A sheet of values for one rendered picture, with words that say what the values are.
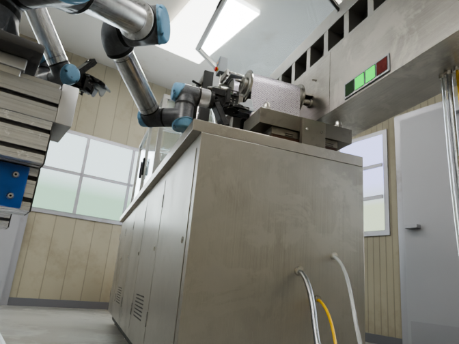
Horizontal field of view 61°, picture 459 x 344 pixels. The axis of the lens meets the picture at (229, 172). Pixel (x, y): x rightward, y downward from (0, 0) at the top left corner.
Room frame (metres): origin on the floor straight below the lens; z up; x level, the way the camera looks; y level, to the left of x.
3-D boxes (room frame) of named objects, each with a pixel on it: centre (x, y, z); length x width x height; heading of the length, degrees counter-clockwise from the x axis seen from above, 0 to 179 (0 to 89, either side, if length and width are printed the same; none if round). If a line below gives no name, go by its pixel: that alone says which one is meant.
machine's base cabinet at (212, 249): (2.45, 0.22, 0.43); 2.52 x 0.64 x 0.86; 19
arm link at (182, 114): (1.40, 0.22, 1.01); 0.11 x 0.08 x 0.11; 74
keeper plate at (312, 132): (1.34, -0.30, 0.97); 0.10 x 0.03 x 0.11; 109
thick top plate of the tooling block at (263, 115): (1.42, -0.25, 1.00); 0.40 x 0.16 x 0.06; 109
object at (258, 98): (1.52, -0.17, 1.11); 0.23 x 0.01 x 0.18; 109
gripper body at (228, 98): (1.44, 0.05, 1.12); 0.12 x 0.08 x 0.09; 109
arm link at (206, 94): (1.42, 0.13, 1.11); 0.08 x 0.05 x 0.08; 19
